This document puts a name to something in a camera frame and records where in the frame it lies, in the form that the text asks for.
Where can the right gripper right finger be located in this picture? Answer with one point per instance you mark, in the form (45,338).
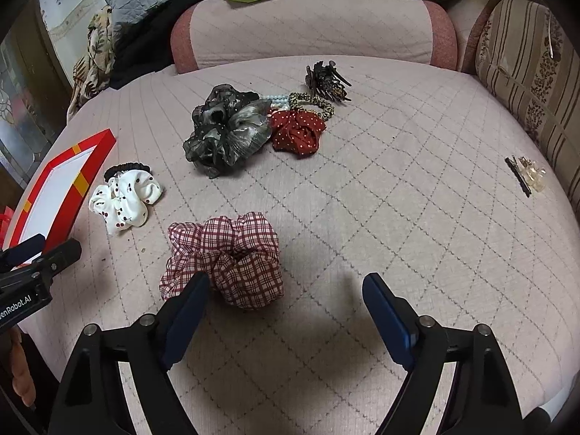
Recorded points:
(482,397)

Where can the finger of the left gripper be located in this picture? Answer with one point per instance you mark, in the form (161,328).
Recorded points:
(21,253)
(50,264)

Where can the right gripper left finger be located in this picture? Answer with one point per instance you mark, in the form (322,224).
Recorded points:
(91,398)

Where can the white cherry print scrunchie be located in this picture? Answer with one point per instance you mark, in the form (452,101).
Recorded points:
(122,202)

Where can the red plaid scrunchie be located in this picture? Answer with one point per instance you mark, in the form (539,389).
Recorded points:
(241,256)

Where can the grey organza scrunchie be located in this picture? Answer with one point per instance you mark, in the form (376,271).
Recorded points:
(229,128)

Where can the red polka dot scrunchie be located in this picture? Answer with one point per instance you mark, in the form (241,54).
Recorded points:
(296,131)

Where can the dark claw hair clip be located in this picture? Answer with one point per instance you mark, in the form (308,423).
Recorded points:
(324,81)

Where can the red gift bag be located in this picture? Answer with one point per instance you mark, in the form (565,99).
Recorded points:
(5,220)

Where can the red white tray box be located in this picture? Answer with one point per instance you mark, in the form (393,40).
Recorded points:
(56,192)

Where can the wooden glass door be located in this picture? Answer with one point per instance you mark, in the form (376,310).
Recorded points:
(35,95)

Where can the brown patterned scarf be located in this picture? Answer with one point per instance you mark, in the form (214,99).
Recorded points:
(91,73)

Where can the black hair pin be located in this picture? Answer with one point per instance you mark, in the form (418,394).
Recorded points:
(514,169)

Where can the black clothing pile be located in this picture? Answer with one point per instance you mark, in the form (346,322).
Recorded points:
(145,47)

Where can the clear small hair clip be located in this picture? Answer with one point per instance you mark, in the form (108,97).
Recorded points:
(532,173)

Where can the striped floral cushion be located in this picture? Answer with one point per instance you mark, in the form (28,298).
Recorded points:
(527,61)

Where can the pink quilted bolster pillow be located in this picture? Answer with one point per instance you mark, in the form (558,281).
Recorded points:
(218,32)

